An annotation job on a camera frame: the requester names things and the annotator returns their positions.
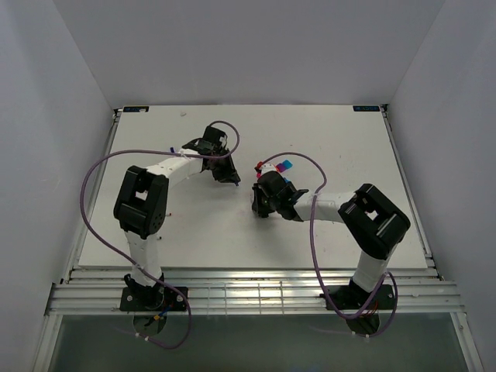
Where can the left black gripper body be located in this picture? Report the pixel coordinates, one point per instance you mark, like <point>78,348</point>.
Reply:
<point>223,169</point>

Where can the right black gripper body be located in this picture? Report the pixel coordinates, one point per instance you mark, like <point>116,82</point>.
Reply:
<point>266,204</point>

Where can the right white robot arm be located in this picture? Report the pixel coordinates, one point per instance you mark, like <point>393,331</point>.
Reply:
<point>372,219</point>

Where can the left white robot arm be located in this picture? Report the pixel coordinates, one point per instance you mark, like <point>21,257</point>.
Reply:
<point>141,204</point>

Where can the left blue corner label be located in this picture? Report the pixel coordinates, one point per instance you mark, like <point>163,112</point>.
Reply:
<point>135,109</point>

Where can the blue corner label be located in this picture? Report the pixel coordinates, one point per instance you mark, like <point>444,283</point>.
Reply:
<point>135,109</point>
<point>366,108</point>

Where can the right blue corner label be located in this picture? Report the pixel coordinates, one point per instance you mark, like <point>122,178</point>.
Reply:
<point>366,108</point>

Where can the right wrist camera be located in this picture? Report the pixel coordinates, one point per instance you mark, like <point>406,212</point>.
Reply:
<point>263,168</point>

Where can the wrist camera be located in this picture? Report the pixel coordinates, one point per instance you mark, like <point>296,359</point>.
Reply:
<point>213,142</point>
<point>263,168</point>

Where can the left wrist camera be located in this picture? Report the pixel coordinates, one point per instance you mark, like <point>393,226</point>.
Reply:
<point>213,142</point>

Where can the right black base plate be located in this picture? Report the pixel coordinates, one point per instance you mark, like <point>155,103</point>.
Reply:
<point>346,298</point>

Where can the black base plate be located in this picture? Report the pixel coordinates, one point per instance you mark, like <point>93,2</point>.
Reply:
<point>164,300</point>
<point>346,298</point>

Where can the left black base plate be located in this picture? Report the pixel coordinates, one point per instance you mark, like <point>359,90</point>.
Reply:
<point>164,300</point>

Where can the aluminium frame rail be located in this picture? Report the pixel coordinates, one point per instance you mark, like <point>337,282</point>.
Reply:
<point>246,292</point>

